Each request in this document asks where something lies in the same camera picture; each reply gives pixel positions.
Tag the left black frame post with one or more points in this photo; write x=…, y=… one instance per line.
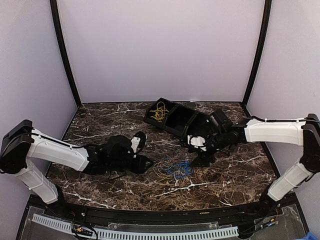
x=63, y=52

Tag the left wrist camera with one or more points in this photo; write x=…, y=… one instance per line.
x=138, y=142

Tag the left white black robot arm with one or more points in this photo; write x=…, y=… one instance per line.
x=24, y=143

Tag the right black frame post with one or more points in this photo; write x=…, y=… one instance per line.
x=258, y=52

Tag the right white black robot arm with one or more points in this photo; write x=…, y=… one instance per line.
x=303, y=132

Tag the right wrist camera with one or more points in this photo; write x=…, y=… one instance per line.
x=193, y=142

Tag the black front rail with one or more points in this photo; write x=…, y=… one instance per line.
x=241, y=214

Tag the white slotted cable duct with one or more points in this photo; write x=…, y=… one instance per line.
x=130, y=232

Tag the black frame post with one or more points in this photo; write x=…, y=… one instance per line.
x=258, y=52
x=63, y=52

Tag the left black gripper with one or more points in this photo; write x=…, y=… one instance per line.
x=139, y=167

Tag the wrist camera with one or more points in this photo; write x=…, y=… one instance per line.
x=138, y=142
x=193, y=142

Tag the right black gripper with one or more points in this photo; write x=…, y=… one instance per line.
x=202, y=158

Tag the blue object bottom corner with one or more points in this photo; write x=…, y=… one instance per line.
x=310, y=236

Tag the black three-compartment bin tray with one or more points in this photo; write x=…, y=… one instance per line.
x=178, y=120

